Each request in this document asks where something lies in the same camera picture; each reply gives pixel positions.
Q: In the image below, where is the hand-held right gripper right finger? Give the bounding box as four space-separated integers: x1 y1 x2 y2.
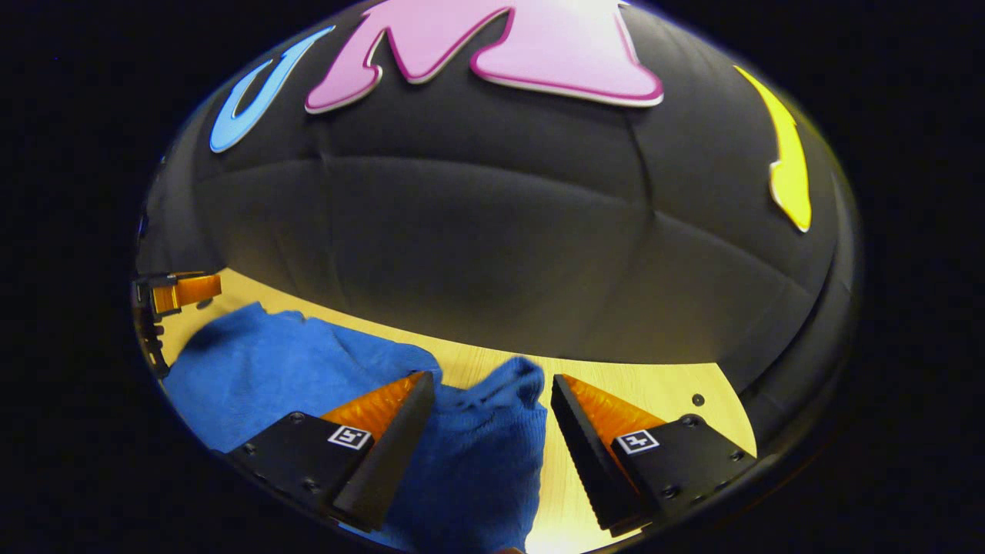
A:
549 373 759 538

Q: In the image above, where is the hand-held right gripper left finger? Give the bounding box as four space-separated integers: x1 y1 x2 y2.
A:
225 370 436 533

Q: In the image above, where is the blue button shirt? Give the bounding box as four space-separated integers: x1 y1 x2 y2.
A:
162 302 549 553

